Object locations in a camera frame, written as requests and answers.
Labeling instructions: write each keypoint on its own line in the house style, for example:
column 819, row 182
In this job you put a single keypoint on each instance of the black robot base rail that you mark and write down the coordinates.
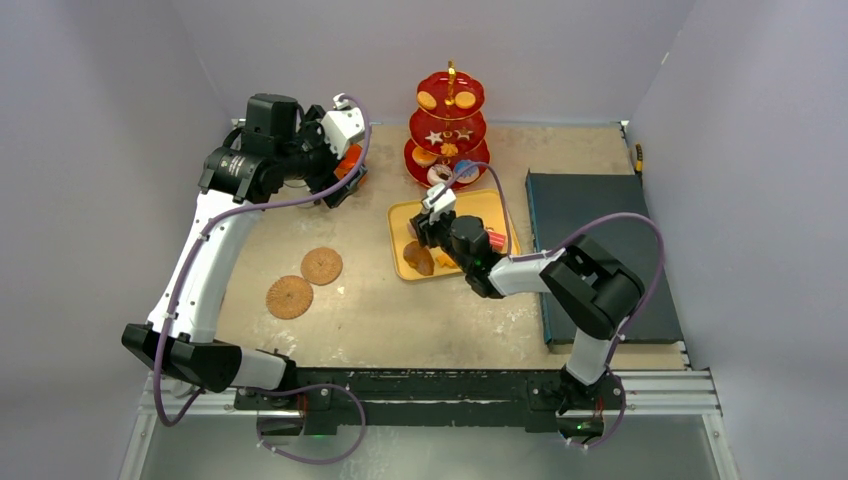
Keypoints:
column 538, row 401

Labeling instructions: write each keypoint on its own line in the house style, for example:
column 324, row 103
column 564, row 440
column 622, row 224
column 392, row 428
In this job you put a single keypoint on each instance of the yellow black tool handle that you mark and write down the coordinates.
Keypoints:
column 639, row 163

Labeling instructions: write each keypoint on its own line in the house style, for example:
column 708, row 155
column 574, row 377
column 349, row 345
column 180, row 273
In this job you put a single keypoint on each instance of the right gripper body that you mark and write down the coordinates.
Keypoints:
column 431, row 224

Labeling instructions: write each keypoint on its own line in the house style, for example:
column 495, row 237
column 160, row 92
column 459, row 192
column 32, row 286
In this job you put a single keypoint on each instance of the brown swirl cookie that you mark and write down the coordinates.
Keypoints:
column 448, row 150

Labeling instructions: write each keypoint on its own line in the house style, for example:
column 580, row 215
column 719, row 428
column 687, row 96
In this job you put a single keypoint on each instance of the orange mug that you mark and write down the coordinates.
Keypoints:
column 349, row 162

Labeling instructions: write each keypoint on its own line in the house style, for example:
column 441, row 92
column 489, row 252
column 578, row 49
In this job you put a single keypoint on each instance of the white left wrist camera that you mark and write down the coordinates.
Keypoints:
column 343, row 126

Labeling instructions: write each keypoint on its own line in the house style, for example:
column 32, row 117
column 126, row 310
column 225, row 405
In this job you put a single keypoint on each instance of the round woven coaster far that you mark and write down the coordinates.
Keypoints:
column 321, row 266

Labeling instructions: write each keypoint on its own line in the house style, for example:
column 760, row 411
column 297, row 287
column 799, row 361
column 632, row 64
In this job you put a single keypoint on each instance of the gingerbread star cookie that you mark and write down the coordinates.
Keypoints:
column 464, row 134

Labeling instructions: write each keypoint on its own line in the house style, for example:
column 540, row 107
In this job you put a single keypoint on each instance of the red white cake slice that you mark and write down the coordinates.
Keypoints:
column 497, row 240

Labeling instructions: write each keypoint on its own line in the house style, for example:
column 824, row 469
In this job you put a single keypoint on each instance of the white iced star cookie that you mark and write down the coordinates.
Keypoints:
column 435, row 138

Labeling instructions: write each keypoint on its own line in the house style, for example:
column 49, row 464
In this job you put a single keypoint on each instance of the blue glazed donut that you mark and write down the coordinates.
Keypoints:
column 466, row 171

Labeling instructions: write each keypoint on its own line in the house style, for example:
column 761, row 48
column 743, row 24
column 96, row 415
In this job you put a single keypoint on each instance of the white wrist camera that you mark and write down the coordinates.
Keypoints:
column 439, row 200
column 343, row 126

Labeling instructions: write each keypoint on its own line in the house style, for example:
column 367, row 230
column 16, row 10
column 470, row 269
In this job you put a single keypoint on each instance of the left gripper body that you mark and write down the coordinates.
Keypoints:
column 320, row 162

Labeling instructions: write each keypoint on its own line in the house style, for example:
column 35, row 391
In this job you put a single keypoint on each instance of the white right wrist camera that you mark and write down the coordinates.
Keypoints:
column 439, row 200

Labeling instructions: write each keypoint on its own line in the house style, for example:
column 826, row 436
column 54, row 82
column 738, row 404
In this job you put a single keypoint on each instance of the orange fish cookie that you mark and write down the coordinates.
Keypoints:
column 445, row 262

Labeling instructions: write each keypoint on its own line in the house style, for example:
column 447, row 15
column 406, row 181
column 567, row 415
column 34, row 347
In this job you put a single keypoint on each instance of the red three tier stand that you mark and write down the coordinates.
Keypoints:
column 446, row 117

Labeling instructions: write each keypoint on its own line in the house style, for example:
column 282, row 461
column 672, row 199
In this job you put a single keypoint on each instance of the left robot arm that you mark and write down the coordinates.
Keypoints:
column 279, row 141

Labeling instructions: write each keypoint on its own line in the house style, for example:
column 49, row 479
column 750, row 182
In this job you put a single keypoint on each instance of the round biscuit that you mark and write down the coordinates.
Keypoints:
column 426, row 100
column 465, row 100

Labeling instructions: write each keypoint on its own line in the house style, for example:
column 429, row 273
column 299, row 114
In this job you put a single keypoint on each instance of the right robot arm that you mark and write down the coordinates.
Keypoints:
column 595, row 289

